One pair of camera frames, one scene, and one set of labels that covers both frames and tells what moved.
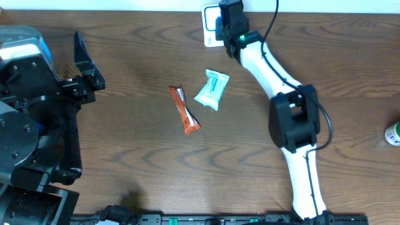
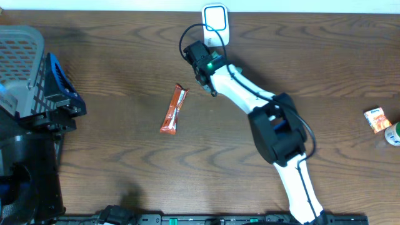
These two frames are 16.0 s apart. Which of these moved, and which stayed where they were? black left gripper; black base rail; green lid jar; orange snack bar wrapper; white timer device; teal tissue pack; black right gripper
Moved: black left gripper; black right gripper; orange snack bar wrapper; teal tissue pack
Stayed: white timer device; green lid jar; black base rail
